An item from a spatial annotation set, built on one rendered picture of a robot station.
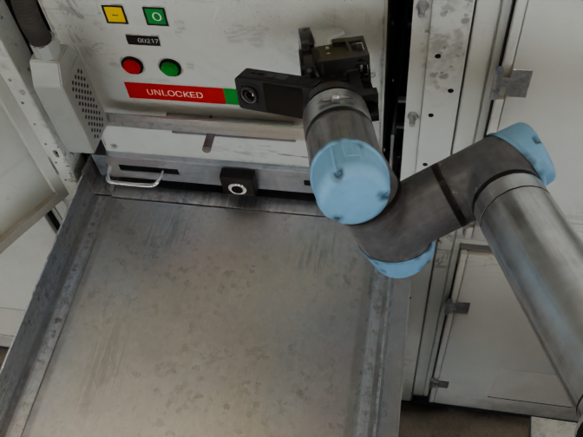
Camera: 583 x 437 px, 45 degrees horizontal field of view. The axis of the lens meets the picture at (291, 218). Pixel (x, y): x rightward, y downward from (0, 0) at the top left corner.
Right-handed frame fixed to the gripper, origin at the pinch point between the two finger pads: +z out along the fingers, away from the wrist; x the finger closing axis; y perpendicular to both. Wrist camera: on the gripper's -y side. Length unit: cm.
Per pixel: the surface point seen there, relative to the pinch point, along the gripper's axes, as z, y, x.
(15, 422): -23, -50, -45
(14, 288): 34, -72, -71
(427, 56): -6.9, 15.5, -1.5
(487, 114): -6.7, 24.0, -11.5
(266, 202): 10.9, -8.9, -36.1
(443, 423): 17, 27, -122
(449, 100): -6.0, 18.9, -8.9
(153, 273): -0.7, -29.1, -39.1
